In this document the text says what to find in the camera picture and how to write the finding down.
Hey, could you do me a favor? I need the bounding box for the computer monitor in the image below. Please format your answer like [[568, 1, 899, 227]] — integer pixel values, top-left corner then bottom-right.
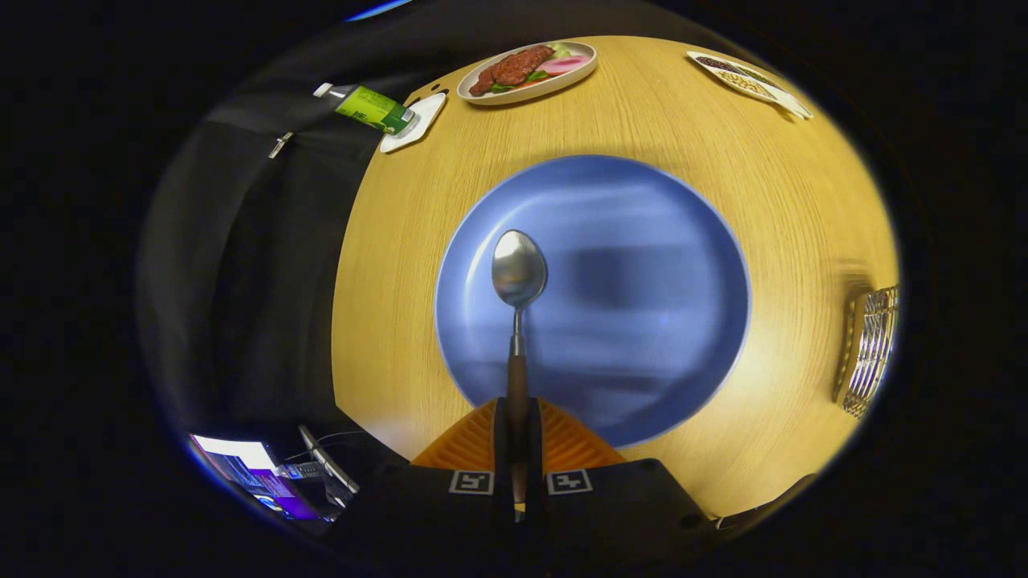
[[189, 433, 322, 521]]

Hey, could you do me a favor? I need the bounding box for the perforated metal basket tray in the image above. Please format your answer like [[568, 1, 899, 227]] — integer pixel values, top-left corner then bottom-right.
[[833, 285, 900, 418]]

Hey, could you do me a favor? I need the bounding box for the brown meat piece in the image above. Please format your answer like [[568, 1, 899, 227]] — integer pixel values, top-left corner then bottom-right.
[[468, 45, 555, 97]]

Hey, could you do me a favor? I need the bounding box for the blue round plate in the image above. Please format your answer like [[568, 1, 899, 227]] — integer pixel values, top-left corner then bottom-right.
[[434, 154, 753, 449]]

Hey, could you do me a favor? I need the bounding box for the pale soy beans portion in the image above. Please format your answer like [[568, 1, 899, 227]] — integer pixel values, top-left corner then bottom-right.
[[719, 71, 776, 100]]

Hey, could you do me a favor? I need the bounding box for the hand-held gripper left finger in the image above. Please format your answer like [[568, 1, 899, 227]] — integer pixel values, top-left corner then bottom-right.
[[345, 397, 516, 567]]

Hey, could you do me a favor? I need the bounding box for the white square coaster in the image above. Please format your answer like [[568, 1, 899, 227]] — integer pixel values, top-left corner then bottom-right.
[[379, 92, 448, 154]]

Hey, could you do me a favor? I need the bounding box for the beige round food plate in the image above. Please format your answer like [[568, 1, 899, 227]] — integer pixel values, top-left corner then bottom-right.
[[457, 41, 599, 107]]

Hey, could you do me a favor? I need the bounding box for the green label plastic bottle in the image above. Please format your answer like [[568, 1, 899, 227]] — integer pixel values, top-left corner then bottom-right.
[[313, 82, 420, 137]]

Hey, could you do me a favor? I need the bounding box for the white divided dish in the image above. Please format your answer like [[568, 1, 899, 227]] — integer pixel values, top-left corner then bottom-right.
[[687, 51, 814, 120]]

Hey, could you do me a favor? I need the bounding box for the metal spoon with dark handle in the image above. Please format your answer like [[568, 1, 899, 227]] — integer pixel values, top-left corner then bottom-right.
[[492, 230, 549, 515]]

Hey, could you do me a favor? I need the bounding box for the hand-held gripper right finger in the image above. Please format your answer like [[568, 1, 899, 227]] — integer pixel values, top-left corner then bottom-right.
[[526, 397, 717, 567]]

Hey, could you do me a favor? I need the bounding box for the white flat device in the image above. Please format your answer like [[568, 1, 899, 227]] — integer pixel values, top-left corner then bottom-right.
[[299, 425, 360, 495]]

